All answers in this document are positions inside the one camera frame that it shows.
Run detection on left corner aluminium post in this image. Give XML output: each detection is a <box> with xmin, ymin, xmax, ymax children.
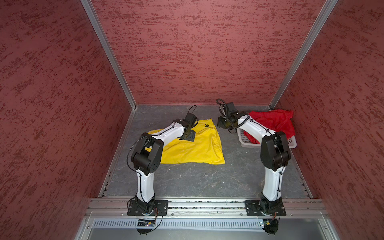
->
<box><xmin>81</xmin><ymin>0</ymin><xmax>137</xmax><ymax>110</ymax></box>

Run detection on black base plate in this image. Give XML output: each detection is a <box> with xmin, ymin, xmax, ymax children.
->
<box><xmin>245</xmin><ymin>199</ymin><xmax>287</xmax><ymax>217</ymax></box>
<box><xmin>127</xmin><ymin>199</ymin><xmax>169</xmax><ymax>217</ymax></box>

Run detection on corner aluminium post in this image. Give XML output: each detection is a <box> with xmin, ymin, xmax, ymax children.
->
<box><xmin>81</xmin><ymin>0</ymin><xmax>137</xmax><ymax>110</ymax></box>
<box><xmin>269</xmin><ymin>0</ymin><xmax>338</xmax><ymax>110</ymax></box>

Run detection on white perforated cable duct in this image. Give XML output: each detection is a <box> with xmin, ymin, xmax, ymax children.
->
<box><xmin>93</xmin><ymin>219</ymin><xmax>264</xmax><ymax>231</ymax></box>

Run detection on red shorts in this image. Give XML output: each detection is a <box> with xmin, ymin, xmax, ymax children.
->
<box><xmin>249</xmin><ymin>110</ymin><xmax>295</xmax><ymax>139</ymax></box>

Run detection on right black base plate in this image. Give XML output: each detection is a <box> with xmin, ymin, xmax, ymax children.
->
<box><xmin>245</xmin><ymin>199</ymin><xmax>287</xmax><ymax>217</ymax></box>

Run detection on aluminium frame rail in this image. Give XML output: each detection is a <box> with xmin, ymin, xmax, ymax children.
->
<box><xmin>85</xmin><ymin>197</ymin><xmax>329</xmax><ymax>219</ymax></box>

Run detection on white plastic laundry basket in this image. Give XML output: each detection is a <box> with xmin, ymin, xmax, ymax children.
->
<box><xmin>237</xmin><ymin>129</ymin><xmax>297</xmax><ymax>149</ymax></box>

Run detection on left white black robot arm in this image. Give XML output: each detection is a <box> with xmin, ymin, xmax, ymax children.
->
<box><xmin>130</xmin><ymin>114</ymin><xmax>199</xmax><ymax>215</ymax></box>

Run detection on right corner aluminium post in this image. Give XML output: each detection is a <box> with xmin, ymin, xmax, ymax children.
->
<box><xmin>269</xmin><ymin>0</ymin><xmax>338</xmax><ymax>110</ymax></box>

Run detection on right small circuit board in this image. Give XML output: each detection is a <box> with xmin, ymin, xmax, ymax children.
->
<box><xmin>263</xmin><ymin>219</ymin><xmax>279</xmax><ymax>235</ymax></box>

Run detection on yellow shorts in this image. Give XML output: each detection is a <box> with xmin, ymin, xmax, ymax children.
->
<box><xmin>161</xmin><ymin>119</ymin><xmax>225</xmax><ymax>165</ymax></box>

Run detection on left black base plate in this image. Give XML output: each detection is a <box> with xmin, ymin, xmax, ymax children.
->
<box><xmin>127</xmin><ymin>199</ymin><xmax>169</xmax><ymax>217</ymax></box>

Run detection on small circuit board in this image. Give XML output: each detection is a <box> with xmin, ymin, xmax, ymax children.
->
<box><xmin>137</xmin><ymin>219</ymin><xmax>157</xmax><ymax>228</ymax></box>
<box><xmin>263</xmin><ymin>219</ymin><xmax>279</xmax><ymax>235</ymax></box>

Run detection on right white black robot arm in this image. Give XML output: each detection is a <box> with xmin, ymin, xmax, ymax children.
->
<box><xmin>216</xmin><ymin>99</ymin><xmax>291</xmax><ymax>216</ymax></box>

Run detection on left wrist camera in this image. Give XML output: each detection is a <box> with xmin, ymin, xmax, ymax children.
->
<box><xmin>184</xmin><ymin>113</ymin><xmax>198</xmax><ymax>127</ymax></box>

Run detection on left small circuit board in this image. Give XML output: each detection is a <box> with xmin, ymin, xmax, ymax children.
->
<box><xmin>137</xmin><ymin>219</ymin><xmax>157</xmax><ymax>228</ymax></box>

